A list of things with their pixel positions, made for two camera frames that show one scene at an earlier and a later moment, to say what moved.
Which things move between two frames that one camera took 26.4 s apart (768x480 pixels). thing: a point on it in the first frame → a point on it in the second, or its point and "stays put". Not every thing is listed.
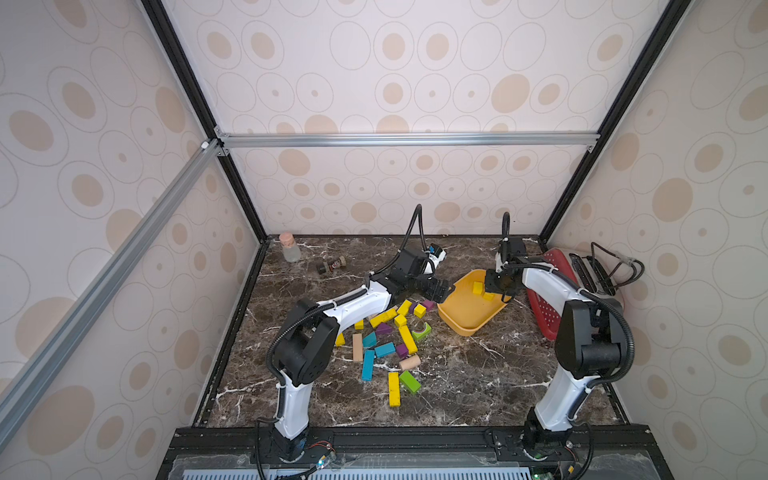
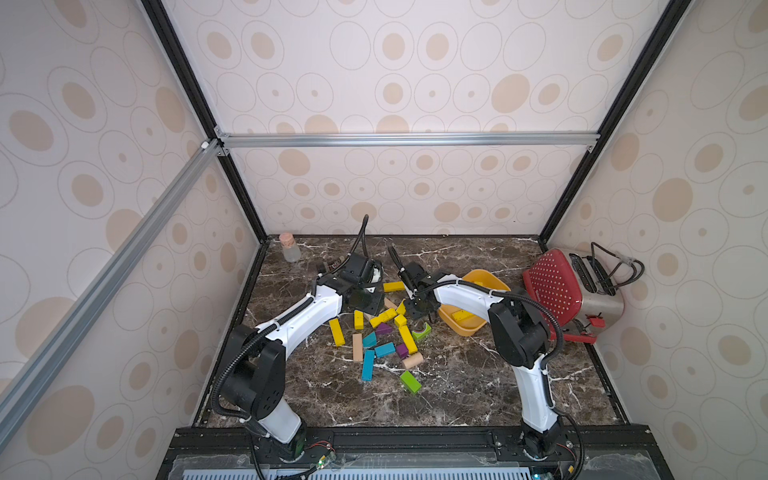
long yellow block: [408, 339] stays put
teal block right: [384, 350] stays put
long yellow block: [394, 389] → [462, 315]
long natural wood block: [357, 344] stays put
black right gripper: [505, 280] → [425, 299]
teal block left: [370, 340] stays put
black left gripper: [440, 296] → [377, 303]
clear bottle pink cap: [291, 250] stays put
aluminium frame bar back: [461, 140] stays put
